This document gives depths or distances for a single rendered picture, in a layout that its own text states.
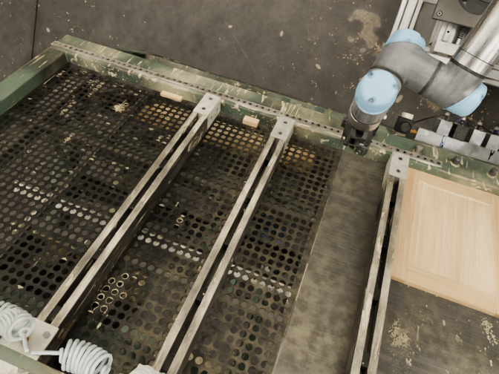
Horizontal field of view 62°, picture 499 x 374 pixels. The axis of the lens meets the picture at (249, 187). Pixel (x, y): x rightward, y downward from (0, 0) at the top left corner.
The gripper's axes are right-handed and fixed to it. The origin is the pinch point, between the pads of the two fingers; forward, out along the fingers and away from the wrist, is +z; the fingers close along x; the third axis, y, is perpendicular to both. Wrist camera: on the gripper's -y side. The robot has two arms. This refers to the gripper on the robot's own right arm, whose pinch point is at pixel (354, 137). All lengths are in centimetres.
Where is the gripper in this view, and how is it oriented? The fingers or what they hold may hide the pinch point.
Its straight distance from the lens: 117.8
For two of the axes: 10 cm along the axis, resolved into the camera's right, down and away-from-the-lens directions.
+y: -3.4, 9.3, -1.7
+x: 9.4, 3.1, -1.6
